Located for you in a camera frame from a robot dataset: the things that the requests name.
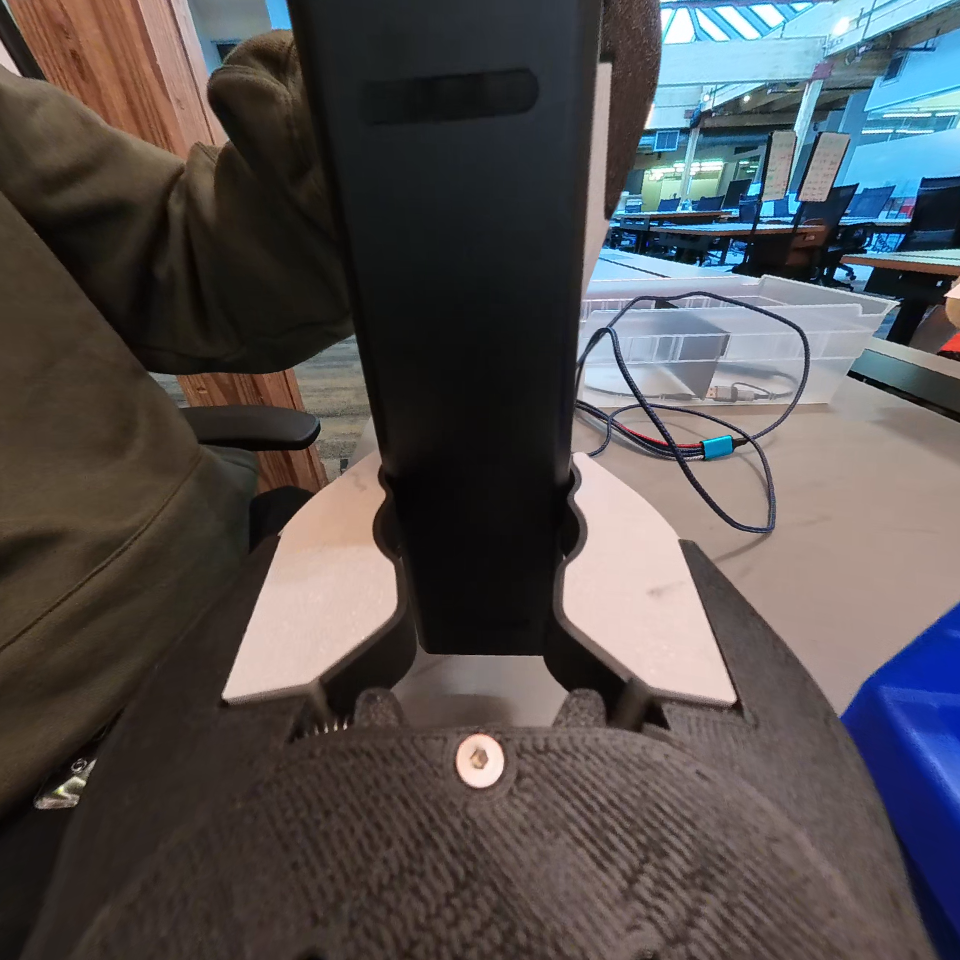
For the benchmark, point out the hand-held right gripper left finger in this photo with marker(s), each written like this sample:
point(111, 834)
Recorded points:
point(315, 600)

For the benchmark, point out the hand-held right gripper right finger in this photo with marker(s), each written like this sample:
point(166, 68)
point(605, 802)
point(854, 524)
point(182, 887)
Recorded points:
point(645, 600)

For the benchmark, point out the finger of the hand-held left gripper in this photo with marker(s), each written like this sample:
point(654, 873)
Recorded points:
point(602, 150)

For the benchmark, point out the black panel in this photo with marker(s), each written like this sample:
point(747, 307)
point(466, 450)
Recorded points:
point(465, 300)

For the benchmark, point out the clear plastic bin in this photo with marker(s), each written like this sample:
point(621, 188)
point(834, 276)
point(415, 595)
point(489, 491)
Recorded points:
point(810, 345)

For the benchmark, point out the person's left forearm olive sleeve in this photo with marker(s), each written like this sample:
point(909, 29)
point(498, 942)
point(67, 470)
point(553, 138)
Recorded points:
point(247, 247)

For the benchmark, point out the grey desk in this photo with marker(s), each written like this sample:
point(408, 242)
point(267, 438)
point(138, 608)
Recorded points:
point(825, 487)

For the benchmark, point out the wooden top office desk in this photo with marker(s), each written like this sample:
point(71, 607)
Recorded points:
point(915, 262)

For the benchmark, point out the clipboard sign on stand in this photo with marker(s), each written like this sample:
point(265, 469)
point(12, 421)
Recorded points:
point(778, 165)
point(823, 166)

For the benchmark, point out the black office chair armrest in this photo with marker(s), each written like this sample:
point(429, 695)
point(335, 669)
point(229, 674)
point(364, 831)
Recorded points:
point(255, 427)

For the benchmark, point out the grey metal stand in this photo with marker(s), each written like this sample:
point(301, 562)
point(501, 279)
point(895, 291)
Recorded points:
point(694, 345)

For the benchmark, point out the black mesh office chair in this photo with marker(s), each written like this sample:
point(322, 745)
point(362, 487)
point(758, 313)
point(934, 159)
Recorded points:
point(934, 214)
point(810, 240)

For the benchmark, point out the person's olive jacket torso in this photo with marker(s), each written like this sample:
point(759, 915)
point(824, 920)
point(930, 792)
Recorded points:
point(82, 487)

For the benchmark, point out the blue plastic bin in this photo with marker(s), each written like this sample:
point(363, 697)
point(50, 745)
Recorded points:
point(915, 750)

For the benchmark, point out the black desk edge rail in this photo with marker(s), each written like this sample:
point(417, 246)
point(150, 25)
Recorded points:
point(907, 375)

